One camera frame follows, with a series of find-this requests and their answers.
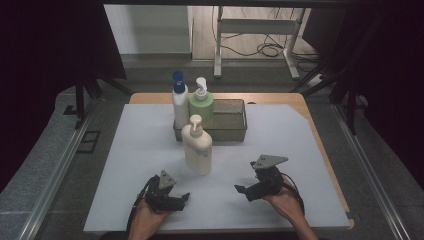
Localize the person's left hand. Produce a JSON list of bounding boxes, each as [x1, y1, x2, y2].
[[131, 199, 171, 239]]

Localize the pale grey table mat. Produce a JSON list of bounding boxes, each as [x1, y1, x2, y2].
[[83, 103, 351, 233]]

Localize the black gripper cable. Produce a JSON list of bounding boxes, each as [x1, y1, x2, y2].
[[280, 172, 306, 215], [125, 175, 158, 236]]

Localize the white cabinet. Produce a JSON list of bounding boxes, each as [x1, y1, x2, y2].
[[103, 4, 194, 56]]

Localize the black stand legs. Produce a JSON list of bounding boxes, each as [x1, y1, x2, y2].
[[74, 66, 134, 129], [289, 13, 391, 136]]

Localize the black cable tangle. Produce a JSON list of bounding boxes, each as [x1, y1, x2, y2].
[[213, 6, 321, 73]]

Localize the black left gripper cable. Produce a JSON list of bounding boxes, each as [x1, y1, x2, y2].
[[125, 175, 158, 236]]

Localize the white power strip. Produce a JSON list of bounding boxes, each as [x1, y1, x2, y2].
[[308, 74, 326, 88]]

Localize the green pump bottle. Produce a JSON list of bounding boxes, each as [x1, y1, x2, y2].
[[188, 76, 215, 129]]

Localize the aluminium rail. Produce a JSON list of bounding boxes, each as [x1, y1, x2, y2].
[[16, 99, 98, 240], [333, 103, 411, 240]]

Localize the white metal desk frame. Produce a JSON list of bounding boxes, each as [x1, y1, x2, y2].
[[213, 5, 306, 81]]

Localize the dark curtain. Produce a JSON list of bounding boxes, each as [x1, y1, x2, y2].
[[0, 0, 128, 194], [333, 0, 424, 191]]

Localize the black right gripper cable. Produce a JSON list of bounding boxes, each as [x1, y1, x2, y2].
[[280, 172, 306, 215]]

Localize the dark wire mesh basket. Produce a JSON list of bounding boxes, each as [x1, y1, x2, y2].
[[172, 98, 248, 142]]

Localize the white bottle with blue pump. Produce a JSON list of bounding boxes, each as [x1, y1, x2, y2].
[[171, 70, 191, 130]]

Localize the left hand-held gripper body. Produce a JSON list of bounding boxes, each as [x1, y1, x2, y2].
[[144, 169, 181, 212]]

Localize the cream pump bottle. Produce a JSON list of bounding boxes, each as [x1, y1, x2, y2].
[[180, 114, 214, 177]]

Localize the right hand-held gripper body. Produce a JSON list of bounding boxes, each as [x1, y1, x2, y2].
[[245, 154, 289, 202]]

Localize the person's right hand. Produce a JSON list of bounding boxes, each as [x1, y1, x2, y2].
[[263, 178, 304, 224]]

